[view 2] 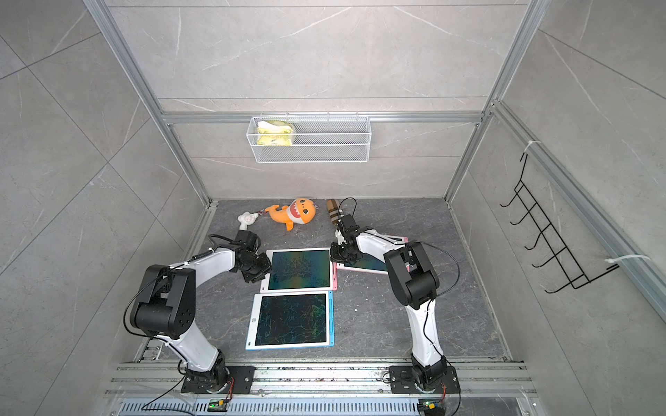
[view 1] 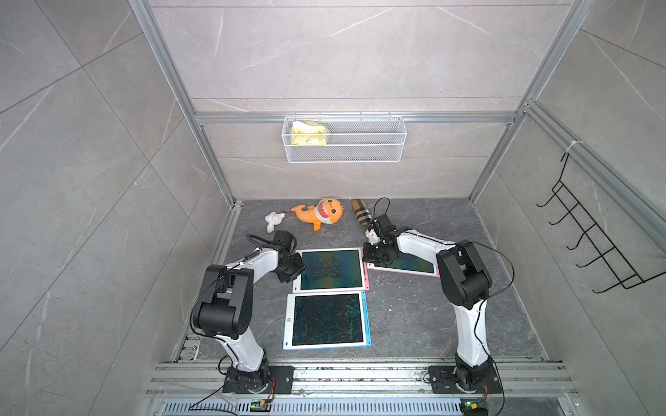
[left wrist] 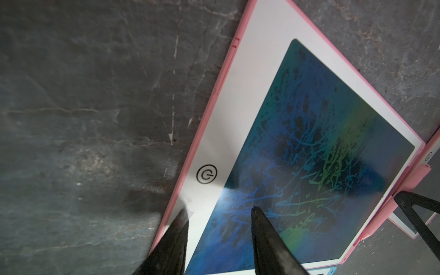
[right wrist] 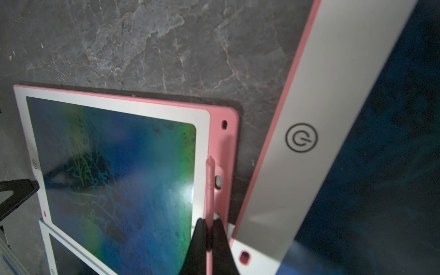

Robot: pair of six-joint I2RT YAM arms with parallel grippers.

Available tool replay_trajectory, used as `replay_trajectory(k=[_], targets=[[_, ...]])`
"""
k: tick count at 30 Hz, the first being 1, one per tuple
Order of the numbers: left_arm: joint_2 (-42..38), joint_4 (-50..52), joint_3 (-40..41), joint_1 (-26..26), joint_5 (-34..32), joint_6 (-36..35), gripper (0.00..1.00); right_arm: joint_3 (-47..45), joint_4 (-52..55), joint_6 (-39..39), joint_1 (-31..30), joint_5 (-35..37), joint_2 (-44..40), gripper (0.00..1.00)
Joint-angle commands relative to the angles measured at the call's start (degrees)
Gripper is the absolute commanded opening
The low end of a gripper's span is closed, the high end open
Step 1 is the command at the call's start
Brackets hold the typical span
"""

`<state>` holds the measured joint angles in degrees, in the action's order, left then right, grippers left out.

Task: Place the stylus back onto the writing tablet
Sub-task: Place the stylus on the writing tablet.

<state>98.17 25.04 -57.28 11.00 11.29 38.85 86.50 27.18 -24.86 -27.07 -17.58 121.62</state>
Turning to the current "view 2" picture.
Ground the yellow white cloth in basket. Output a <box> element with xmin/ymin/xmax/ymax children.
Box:
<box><xmin>257</xmin><ymin>121</ymin><xmax>296</xmax><ymax>147</ymax></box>

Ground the orange shark plush toy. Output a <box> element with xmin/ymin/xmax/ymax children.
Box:
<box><xmin>264</xmin><ymin>198</ymin><xmax>317</xmax><ymax>232</ymax></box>

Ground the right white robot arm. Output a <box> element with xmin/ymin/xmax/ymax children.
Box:
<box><xmin>331</xmin><ymin>214</ymin><xmax>447</xmax><ymax>390</ymax></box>

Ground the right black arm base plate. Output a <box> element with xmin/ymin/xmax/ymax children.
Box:
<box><xmin>387</xmin><ymin>365</ymin><xmax>461</xmax><ymax>395</ymax></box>

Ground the blue framed writing tablet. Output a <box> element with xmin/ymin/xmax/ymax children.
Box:
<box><xmin>245</xmin><ymin>291</ymin><xmax>335</xmax><ymax>351</ymax></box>

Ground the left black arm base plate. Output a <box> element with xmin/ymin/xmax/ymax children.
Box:
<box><xmin>180</xmin><ymin>366</ymin><xmax>256</xmax><ymax>395</ymax></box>

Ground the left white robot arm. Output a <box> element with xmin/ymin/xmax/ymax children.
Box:
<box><xmin>128</xmin><ymin>230</ymin><xmax>271</xmax><ymax>393</ymax></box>

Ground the black wire hook rack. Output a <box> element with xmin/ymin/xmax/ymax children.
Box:
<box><xmin>500</xmin><ymin>153</ymin><xmax>619</xmax><ymax>295</ymax></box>

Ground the white wire mesh basket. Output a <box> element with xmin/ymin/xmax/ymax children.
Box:
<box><xmin>246</xmin><ymin>115</ymin><xmax>372</xmax><ymax>164</ymax></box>

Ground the pink framed writing tablet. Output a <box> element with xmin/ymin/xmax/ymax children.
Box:
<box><xmin>335</xmin><ymin>253</ymin><xmax>388</xmax><ymax>275</ymax></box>
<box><xmin>260</xmin><ymin>248</ymin><xmax>338</xmax><ymax>293</ymax></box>

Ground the white small plush toy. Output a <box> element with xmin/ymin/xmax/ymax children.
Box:
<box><xmin>238</xmin><ymin>211</ymin><xmax>259</xmax><ymax>231</ymax></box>

